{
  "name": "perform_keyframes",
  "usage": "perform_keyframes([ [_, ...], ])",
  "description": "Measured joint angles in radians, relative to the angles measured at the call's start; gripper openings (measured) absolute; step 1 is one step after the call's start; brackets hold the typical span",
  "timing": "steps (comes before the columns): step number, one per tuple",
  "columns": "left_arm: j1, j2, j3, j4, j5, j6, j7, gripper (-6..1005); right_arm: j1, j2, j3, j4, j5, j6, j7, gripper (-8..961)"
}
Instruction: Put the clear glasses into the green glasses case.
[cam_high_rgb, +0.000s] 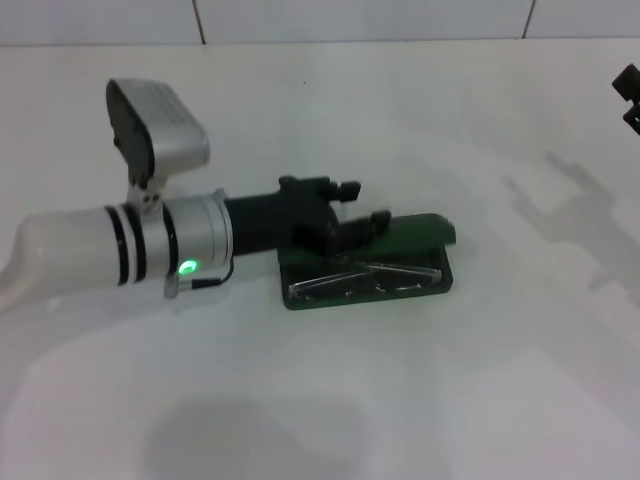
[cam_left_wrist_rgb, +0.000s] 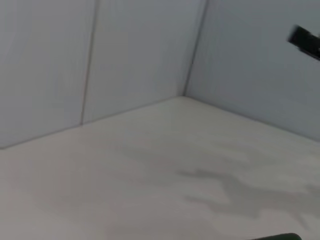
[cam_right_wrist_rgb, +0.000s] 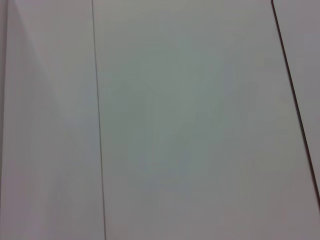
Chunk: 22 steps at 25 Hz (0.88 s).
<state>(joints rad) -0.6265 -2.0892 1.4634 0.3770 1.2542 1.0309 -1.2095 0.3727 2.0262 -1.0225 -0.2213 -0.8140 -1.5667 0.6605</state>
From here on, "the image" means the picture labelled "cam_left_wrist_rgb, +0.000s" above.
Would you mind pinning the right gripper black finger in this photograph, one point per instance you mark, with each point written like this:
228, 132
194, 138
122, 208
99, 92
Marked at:
307, 43

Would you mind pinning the green glasses case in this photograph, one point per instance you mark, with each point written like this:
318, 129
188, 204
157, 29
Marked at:
282, 237

